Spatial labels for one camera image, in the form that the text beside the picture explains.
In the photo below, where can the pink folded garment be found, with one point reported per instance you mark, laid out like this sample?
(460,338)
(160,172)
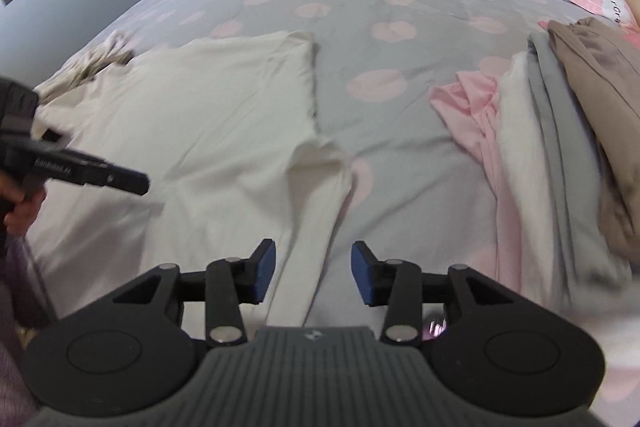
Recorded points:
(470,107)

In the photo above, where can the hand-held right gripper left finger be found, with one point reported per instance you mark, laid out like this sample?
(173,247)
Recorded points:
(265,268)

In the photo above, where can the cream garment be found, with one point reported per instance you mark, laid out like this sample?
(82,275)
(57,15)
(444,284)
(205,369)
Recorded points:
(57,94)

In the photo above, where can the grey pink-dotted bed cover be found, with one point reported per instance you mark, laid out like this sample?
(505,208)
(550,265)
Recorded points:
(400,132)

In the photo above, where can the tan striped shirt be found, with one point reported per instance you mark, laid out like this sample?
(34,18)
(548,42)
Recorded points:
(102,59)

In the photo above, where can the person's left hand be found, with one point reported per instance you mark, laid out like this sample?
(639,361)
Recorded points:
(25,216)

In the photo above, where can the white shirt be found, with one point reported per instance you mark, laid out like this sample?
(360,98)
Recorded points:
(200,122)

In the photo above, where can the tan folded garment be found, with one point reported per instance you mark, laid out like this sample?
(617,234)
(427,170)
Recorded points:
(600,82)

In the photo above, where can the purple fleece robe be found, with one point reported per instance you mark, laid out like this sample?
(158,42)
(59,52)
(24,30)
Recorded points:
(15,307)

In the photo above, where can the grey folded garment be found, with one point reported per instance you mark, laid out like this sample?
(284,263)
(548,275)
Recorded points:
(560,132)

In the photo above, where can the white folded garment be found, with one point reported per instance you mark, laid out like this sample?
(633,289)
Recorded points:
(520,167)

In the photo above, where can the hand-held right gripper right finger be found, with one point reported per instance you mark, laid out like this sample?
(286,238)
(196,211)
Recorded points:
(362,273)

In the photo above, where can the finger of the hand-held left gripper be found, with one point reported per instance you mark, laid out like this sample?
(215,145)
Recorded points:
(120,179)

